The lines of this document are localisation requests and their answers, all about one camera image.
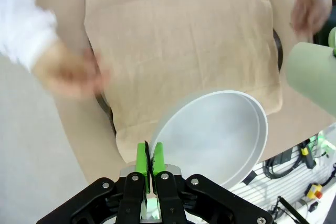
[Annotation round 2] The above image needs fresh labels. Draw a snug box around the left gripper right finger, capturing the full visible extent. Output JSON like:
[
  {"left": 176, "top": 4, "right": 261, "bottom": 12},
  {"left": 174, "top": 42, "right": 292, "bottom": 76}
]
[{"left": 151, "top": 142, "right": 274, "bottom": 224}]

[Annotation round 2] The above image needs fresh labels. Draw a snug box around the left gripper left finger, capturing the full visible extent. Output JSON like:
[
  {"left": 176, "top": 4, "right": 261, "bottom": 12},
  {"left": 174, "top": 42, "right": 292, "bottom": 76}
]
[{"left": 36, "top": 141, "right": 152, "bottom": 224}]

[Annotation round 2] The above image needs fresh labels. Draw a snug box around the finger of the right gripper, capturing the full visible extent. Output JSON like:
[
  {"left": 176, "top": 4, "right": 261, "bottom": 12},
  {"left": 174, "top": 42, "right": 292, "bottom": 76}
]
[{"left": 328, "top": 26, "right": 336, "bottom": 58}]

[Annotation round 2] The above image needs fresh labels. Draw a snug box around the pale green tall cup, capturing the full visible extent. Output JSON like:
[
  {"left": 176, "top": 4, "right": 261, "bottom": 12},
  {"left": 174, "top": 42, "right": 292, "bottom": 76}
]
[{"left": 285, "top": 40, "right": 336, "bottom": 118}]

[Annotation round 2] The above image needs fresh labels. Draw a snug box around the white round bowl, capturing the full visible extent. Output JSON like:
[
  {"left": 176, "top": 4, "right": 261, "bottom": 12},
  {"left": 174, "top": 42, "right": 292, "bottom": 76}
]
[{"left": 148, "top": 90, "right": 269, "bottom": 189}]

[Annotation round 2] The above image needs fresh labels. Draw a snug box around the beige linen cloth mat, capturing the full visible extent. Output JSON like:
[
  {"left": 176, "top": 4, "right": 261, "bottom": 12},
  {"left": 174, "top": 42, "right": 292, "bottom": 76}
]
[{"left": 83, "top": 0, "right": 284, "bottom": 163}]

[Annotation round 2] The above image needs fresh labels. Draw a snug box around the person's left hand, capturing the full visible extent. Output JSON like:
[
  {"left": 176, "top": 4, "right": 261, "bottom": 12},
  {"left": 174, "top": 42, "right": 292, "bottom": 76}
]
[{"left": 290, "top": 0, "right": 330, "bottom": 42}]

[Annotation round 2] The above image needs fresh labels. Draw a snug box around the person's right hand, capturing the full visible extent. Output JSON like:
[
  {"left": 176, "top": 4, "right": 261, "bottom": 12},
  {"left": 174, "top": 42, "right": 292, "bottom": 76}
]
[{"left": 33, "top": 39, "right": 112, "bottom": 101}]

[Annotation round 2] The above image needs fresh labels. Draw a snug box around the black tape strip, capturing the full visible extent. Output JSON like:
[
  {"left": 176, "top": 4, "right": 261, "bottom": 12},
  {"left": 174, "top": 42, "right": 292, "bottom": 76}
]
[{"left": 243, "top": 170, "right": 259, "bottom": 186}]

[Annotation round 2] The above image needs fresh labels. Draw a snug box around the black yellow clamp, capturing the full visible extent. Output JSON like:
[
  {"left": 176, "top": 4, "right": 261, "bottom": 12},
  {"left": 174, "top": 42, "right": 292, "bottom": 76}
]
[{"left": 300, "top": 140, "right": 318, "bottom": 169}]

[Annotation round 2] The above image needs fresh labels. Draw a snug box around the white slotted bench panel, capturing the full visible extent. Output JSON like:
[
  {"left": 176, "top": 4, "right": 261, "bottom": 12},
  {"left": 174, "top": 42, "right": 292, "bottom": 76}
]
[{"left": 228, "top": 121, "right": 336, "bottom": 224}]

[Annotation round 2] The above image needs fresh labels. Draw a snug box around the black power adapter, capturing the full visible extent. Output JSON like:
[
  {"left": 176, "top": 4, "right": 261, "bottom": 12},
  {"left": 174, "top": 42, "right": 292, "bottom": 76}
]
[{"left": 272, "top": 147, "right": 294, "bottom": 168}]

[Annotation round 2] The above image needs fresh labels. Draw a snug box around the black rod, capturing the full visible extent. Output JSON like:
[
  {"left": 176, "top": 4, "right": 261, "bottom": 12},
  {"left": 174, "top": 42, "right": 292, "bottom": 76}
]
[{"left": 277, "top": 196, "right": 310, "bottom": 224}]

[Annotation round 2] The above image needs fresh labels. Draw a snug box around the yellow emergency stop button box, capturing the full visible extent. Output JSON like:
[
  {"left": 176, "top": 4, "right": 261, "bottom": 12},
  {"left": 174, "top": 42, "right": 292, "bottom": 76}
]
[{"left": 306, "top": 183, "right": 324, "bottom": 199}]

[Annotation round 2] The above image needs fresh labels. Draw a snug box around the black handled serving tray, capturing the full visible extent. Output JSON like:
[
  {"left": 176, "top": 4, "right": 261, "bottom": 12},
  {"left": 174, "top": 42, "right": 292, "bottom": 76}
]
[{"left": 88, "top": 28, "right": 285, "bottom": 138}]

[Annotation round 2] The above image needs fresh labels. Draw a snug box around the black cable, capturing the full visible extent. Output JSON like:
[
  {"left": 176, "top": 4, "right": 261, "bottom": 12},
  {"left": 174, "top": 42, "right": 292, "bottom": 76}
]
[{"left": 262, "top": 155, "right": 302, "bottom": 183}]

